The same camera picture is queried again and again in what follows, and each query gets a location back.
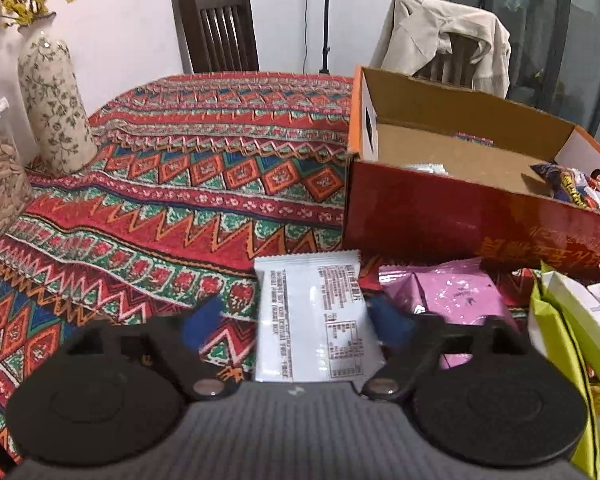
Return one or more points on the white silver snack packet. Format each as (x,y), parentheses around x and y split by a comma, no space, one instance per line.
(305,310)

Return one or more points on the dark wooden chair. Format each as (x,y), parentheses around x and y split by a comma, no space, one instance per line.
(220,25)

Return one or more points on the small white snack packet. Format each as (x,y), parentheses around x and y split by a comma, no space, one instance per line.
(425,168)

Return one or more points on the floral ceramic vase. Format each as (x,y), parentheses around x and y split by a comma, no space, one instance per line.
(55,105)

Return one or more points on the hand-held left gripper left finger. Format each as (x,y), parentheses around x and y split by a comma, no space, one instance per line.
(202,325)

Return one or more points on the beige jacket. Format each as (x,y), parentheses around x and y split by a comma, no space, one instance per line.
(420,30)

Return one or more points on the studio light on stand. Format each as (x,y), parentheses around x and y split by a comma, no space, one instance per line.
(325,15)

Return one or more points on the red orange cardboard box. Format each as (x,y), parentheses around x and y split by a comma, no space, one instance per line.
(430,220)

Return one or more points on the wooden chair under jacket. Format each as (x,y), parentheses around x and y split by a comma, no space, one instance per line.
(450,60)

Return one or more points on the red patterned tablecloth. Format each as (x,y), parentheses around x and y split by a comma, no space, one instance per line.
(180,185)

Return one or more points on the green snack packet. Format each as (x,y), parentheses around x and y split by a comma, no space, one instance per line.
(562,360)
(585,320)

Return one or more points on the colourful red orange snack packet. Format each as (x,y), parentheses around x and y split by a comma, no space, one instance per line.
(570,185)

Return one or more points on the pink snack packet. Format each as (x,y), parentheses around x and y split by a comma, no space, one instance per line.
(455,295)

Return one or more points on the black framed glass sliding door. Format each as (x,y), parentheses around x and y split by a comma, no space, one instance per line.
(545,25)

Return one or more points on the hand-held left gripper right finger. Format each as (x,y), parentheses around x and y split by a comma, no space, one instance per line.
(392,322)

